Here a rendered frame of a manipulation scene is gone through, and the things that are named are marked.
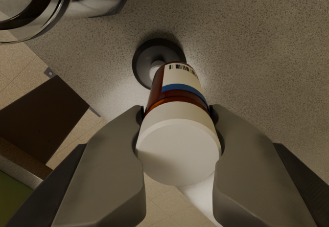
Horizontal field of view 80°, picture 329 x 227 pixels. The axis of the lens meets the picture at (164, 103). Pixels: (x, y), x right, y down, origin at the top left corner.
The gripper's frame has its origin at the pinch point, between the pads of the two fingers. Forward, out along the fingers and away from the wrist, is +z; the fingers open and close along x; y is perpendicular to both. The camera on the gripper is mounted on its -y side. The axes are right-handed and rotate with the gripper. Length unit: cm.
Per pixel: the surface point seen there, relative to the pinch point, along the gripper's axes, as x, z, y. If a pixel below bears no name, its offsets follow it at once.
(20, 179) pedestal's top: -38, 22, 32
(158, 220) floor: -18, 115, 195
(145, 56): -4.6, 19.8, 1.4
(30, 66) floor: -96, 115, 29
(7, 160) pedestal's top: -39, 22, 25
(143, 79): -5.2, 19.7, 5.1
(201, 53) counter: 4.9, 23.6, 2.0
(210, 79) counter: 6.6, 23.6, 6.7
